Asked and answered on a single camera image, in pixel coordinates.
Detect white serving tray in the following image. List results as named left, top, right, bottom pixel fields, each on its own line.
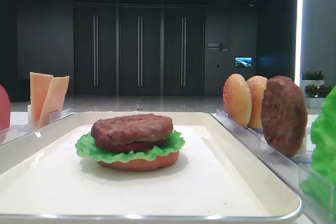
left=1, top=112, right=303, bottom=223

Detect red tomato slice left edge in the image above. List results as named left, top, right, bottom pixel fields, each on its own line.
left=0, top=86, right=11, bottom=131

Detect cheese slice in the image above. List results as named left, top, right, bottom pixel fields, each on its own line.
left=38, top=76, right=70, bottom=127
left=30, top=72, right=54, bottom=122

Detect right dark door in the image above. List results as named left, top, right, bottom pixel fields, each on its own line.
left=164, top=7, right=204, bottom=95

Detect sesame bun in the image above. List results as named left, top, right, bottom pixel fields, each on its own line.
left=223, top=73, right=252, bottom=127
left=247, top=76, right=267, bottom=129

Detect clear acrylic rack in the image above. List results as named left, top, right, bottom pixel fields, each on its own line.
left=215, top=109, right=335, bottom=223
left=1, top=109, right=73, bottom=146

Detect bottom bun half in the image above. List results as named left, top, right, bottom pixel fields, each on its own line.
left=99, top=151, right=180, bottom=172

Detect sesame bun rear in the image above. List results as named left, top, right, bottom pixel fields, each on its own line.
left=247, top=76, right=267, bottom=129

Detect white tray liner paper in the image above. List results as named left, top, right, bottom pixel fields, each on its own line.
left=1, top=125, right=268, bottom=216

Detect dark door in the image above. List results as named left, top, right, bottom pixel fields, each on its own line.
left=164, top=7, right=204, bottom=95
left=74, top=4, right=116, bottom=95
left=120, top=6, right=161, bottom=95

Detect clear acrylic rack left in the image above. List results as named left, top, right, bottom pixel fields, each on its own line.
left=1, top=109, right=73, bottom=146

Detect sesame bun front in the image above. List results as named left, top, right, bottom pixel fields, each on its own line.
left=223, top=73, right=252, bottom=127

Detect clear acrylic rack right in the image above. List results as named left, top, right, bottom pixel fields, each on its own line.
left=215, top=109, right=335, bottom=223

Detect green lettuce right edge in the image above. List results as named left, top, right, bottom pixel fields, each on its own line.
left=301, top=89, right=335, bottom=216

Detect middle dark door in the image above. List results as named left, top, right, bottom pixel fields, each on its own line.
left=120, top=6, right=161, bottom=95

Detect upright brown meat patty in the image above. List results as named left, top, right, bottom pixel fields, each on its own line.
left=261, top=76, right=308, bottom=157

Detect left dark door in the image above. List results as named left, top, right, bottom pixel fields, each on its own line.
left=74, top=4, right=116, bottom=95

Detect brown meat patty on burger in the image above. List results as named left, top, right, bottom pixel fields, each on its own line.
left=91, top=114, right=173, bottom=148

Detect potted plants in white planter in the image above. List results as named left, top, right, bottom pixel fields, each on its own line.
left=300, top=69, right=333, bottom=109

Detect wall display screen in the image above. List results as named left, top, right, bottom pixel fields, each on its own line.
left=235, top=57, right=252, bottom=68

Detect green lettuce leaf on burger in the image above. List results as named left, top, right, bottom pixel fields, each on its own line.
left=75, top=130, right=185, bottom=164

